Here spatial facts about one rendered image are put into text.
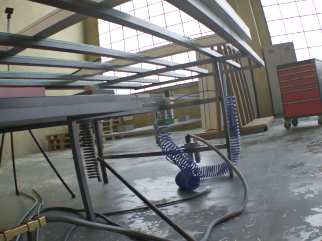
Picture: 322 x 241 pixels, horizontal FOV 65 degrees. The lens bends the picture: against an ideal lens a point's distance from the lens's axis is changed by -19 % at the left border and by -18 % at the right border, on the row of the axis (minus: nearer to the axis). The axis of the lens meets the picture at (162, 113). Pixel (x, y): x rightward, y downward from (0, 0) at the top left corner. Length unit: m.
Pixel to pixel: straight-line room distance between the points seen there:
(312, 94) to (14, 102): 3.99
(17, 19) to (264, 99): 7.54
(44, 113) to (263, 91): 7.54
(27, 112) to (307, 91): 3.97
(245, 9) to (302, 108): 4.74
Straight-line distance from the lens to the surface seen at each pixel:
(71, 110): 0.87
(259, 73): 8.14
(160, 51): 1.96
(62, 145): 8.15
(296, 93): 4.41
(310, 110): 4.35
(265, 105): 8.10
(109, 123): 9.16
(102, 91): 1.76
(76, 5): 0.84
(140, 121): 9.78
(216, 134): 4.98
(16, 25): 9.04
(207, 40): 1.85
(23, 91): 0.86
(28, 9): 9.58
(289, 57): 8.04
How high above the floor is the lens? 0.49
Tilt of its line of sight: 1 degrees up
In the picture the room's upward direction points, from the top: 9 degrees counter-clockwise
